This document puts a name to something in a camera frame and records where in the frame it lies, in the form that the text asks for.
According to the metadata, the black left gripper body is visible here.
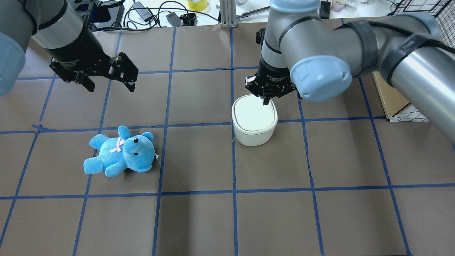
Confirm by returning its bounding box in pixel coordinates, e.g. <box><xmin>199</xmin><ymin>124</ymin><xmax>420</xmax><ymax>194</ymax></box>
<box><xmin>49</xmin><ymin>34</ymin><xmax>119</xmax><ymax>83</ymax></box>

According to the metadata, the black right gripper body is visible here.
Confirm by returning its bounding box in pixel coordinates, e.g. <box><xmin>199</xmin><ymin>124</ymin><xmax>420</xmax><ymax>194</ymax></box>
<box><xmin>245</xmin><ymin>60</ymin><xmax>297</xmax><ymax>99</ymax></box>

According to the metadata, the white trash can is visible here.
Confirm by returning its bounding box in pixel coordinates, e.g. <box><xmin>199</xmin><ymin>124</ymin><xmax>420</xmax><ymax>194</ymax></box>
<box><xmin>232</xmin><ymin>94</ymin><xmax>278</xmax><ymax>147</ymax></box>

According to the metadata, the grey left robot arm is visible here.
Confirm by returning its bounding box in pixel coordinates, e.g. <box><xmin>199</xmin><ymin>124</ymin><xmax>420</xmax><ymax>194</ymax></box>
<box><xmin>0</xmin><ymin>0</ymin><xmax>138</xmax><ymax>96</ymax></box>

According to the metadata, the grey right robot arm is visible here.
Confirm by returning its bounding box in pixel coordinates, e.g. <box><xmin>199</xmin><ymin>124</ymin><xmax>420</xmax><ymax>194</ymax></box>
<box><xmin>245</xmin><ymin>0</ymin><xmax>455</xmax><ymax>143</ymax></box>

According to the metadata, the black power adapter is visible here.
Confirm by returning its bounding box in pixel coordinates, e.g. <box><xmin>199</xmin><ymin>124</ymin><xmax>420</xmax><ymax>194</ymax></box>
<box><xmin>132</xmin><ymin>1</ymin><xmax>153</xmax><ymax>22</ymax></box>

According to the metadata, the long metal rod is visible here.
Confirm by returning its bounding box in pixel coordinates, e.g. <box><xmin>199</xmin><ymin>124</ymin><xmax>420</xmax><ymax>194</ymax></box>
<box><xmin>236</xmin><ymin>6</ymin><xmax>270</xmax><ymax>20</ymax></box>

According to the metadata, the blue teddy bear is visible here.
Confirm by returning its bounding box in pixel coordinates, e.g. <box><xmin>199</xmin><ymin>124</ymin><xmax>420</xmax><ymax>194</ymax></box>
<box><xmin>83</xmin><ymin>126</ymin><xmax>159</xmax><ymax>177</ymax></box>

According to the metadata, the yellow tape roll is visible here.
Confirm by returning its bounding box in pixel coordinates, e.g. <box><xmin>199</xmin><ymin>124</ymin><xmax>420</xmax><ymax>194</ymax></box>
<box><xmin>187</xmin><ymin>0</ymin><xmax>208</xmax><ymax>12</ymax></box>

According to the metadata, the white plastic cup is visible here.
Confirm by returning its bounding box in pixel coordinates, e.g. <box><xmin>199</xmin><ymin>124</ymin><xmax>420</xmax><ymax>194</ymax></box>
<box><xmin>331</xmin><ymin>0</ymin><xmax>347</xmax><ymax>12</ymax></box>

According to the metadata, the aluminium frame post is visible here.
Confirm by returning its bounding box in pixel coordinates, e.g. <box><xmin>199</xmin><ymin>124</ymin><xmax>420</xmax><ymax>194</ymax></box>
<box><xmin>219</xmin><ymin>0</ymin><xmax>238</xmax><ymax>28</ymax></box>

